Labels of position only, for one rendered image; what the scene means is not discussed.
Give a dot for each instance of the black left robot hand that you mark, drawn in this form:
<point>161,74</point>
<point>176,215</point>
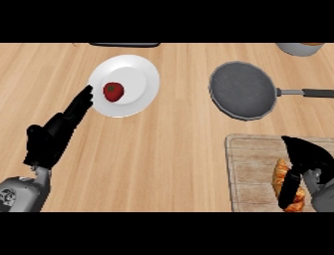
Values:
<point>52,136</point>

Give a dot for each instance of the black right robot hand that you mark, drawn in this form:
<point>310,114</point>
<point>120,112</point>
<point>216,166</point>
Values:
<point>307,156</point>

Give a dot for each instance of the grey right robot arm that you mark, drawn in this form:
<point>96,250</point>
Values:
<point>328,194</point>

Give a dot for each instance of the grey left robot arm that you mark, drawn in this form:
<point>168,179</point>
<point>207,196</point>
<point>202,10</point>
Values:
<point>18,194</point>

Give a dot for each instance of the golden brown croissant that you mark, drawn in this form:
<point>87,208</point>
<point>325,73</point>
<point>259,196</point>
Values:
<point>279,177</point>

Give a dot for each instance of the pale wooden cutting board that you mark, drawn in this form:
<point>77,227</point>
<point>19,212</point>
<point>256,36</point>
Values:
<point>253,172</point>

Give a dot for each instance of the grey frying pan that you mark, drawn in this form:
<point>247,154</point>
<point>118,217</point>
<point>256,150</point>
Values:
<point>245,91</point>

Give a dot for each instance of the red strawberry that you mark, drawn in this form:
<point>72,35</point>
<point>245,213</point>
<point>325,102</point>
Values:
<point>112,91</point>

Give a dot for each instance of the white round plate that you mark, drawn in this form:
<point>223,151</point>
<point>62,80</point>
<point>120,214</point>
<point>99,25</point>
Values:
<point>124,85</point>

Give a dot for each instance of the grey pot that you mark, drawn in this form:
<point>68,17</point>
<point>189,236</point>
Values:
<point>299,48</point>

